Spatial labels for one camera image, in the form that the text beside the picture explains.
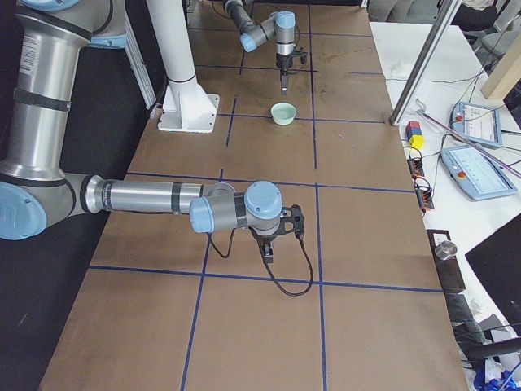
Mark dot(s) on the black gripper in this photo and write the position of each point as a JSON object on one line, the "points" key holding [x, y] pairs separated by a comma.
{"points": [[261, 238], [283, 63]]}

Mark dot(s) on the light green plastic bowl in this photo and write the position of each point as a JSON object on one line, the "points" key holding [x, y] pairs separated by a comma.
{"points": [[283, 113]]}

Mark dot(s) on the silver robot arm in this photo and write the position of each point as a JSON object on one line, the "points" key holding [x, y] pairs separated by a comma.
{"points": [[280, 25], [36, 193]]}

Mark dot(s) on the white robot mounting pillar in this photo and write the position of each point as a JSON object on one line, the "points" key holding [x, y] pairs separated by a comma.
{"points": [[186, 106]]}

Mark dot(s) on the red blue yellow blocks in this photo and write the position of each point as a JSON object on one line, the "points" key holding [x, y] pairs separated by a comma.
{"points": [[413, 133]]}

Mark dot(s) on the black orange connector block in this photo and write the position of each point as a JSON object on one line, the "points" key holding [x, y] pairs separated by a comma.
{"points": [[416, 168]]}

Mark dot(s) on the steel metal cup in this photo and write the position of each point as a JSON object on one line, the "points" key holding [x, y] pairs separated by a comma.
{"points": [[445, 250]]}

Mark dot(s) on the black flat plate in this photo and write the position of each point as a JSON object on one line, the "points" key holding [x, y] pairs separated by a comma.
{"points": [[449, 273]]}

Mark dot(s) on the far blue teach pendant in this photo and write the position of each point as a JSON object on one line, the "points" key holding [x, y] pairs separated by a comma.
{"points": [[478, 123]]}

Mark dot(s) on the blue teach pendant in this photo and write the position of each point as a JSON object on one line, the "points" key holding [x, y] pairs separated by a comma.
{"points": [[478, 123], [478, 176]]}

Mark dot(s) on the near blue teach pendant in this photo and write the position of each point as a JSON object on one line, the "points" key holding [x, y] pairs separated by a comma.
{"points": [[478, 176]]}

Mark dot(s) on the wooden board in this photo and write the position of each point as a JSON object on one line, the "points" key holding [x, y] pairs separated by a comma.
{"points": [[507, 72]]}

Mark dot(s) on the aluminium frame post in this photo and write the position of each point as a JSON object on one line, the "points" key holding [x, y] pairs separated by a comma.
{"points": [[447, 12]]}

